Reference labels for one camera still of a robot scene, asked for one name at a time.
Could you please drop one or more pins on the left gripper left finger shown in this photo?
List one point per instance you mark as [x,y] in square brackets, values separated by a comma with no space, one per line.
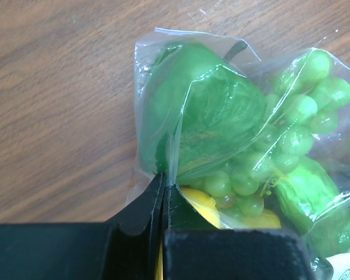
[126,246]

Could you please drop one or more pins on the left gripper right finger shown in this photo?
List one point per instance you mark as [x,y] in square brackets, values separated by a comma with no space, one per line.
[195,249]

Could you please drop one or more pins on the yellow fake bell pepper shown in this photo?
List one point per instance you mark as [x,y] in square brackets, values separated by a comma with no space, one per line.
[206,207]

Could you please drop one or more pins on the light green fake cucumber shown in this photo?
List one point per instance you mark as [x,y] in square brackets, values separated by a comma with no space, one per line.
[311,200]

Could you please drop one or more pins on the clear zip top bag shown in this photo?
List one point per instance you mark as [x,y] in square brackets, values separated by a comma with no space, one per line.
[329,150]

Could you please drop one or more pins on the green fake vegetable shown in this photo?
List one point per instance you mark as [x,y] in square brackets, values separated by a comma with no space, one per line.
[198,111]

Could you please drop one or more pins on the green fake grapes bunch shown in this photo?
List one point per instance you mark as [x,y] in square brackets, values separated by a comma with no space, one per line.
[303,106]

